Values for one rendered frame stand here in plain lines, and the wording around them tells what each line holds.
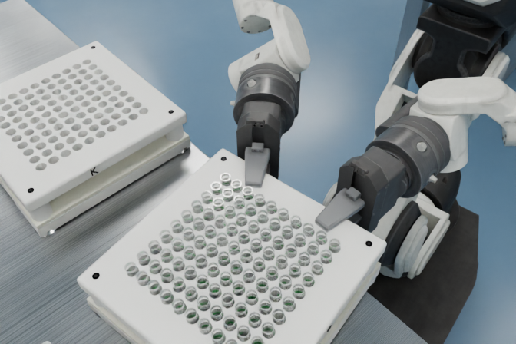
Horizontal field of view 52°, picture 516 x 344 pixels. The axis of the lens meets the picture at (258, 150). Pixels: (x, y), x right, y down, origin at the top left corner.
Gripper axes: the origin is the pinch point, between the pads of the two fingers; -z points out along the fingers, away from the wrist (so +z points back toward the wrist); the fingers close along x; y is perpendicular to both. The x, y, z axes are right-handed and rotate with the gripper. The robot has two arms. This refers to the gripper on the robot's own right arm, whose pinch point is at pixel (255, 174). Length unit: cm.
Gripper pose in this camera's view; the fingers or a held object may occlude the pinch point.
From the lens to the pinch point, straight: 68.0
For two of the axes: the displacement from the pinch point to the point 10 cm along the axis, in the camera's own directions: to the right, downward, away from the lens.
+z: 1.0, -7.2, 6.9
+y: -9.9, -0.7, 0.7
